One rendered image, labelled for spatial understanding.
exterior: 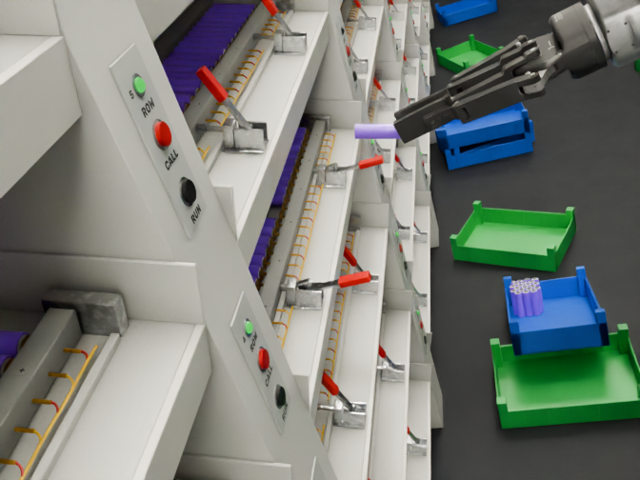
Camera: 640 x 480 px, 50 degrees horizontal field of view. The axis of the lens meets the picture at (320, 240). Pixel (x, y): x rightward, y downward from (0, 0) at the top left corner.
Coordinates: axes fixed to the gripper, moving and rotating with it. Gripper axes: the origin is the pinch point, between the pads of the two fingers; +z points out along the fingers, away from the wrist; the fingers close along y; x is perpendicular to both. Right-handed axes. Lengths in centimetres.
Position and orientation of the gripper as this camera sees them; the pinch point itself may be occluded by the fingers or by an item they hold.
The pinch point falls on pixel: (425, 115)
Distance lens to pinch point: 83.2
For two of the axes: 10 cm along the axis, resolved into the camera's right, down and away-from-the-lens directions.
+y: -1.3, 5.7, -8.1
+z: -8.4, 3.7, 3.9
